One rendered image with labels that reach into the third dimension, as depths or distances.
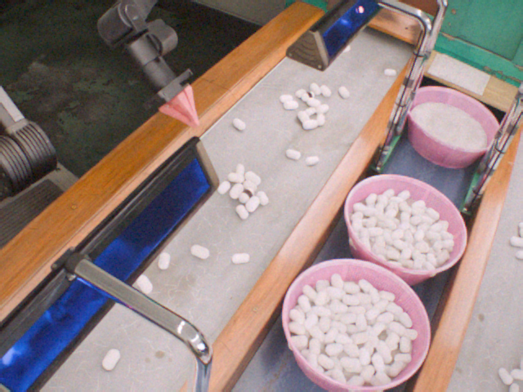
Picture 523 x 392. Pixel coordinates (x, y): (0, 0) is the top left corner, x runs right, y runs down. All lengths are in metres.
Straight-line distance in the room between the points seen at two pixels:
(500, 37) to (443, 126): 0.36
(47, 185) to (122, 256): 0.95
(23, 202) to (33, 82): 1.33
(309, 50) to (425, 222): 0.47
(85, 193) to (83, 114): 1.44
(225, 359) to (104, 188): 0.43
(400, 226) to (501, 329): 0.30
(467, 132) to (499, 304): 0.55
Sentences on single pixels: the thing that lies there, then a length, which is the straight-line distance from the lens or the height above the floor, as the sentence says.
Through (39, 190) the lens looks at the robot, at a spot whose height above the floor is 0.48.
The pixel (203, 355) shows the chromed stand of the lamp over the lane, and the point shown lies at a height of 1.10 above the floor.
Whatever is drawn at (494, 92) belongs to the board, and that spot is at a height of 0.78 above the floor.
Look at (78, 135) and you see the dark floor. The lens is 2.44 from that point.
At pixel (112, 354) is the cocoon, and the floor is 0.76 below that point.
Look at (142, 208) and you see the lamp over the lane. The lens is 0.64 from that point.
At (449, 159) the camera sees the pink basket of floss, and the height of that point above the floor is 0.71.
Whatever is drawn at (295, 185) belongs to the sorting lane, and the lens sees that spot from 1.21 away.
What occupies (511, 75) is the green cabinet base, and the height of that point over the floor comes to 0.80.
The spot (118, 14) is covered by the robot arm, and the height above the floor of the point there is 1.06.
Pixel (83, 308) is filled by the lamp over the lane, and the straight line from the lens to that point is 0.60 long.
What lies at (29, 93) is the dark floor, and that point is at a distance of 2.72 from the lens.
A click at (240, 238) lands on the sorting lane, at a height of 0.74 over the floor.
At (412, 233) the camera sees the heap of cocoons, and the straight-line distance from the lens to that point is 1.21.
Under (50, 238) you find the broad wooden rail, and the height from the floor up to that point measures 0.76.
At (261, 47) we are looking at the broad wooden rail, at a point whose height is 0.77.
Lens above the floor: 1.58
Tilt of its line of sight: 46 degrees down
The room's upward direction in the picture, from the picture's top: 11 degrees clockwise
